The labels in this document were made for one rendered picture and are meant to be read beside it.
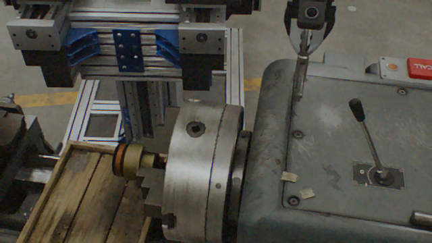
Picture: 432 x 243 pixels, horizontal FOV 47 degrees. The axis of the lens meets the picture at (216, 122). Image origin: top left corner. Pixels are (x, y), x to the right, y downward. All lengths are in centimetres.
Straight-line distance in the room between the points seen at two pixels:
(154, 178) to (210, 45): 54
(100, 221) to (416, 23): 285
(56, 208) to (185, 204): 47
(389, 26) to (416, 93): 250
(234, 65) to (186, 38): 127
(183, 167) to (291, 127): 22
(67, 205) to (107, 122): 117
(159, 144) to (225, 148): 20
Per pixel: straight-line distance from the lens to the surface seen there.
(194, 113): 101
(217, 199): 95
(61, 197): 136
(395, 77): 113
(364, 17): 363
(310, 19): 85
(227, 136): 97
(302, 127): 97
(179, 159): 96
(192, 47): 148
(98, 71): 175
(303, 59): 95
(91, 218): 130
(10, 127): 138
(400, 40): 349
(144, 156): 111
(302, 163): 91
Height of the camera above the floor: 195
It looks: 46 degrees down
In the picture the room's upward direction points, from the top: 1 degrees clockwise
